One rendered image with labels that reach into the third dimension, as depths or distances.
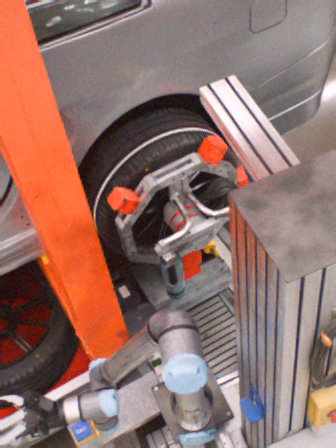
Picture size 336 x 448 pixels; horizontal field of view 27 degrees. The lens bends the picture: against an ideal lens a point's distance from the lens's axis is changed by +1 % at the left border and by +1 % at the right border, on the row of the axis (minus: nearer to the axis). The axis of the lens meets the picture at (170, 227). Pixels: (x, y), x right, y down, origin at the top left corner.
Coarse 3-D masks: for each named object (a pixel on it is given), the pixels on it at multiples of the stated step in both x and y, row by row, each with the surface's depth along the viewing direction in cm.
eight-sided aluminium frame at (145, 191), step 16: (192, 160) 273; (224, 160) 290; (160, 176) 272; (176, 176) 271; (224, 176) 286; (144, 192) 270; (128, 224) 276; (128, 240) 284; (128, 256) 291; (144, 256) 297
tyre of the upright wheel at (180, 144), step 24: (144, 120) 281; (168, 120) 281; (192, 120) 288; (120, 144) 277; (168, 144) 272; (192, 144) 276; (96, 168) 281; (120, 168) 273; (144, 168) 271; (96, 192) 282; (96, 216) 286
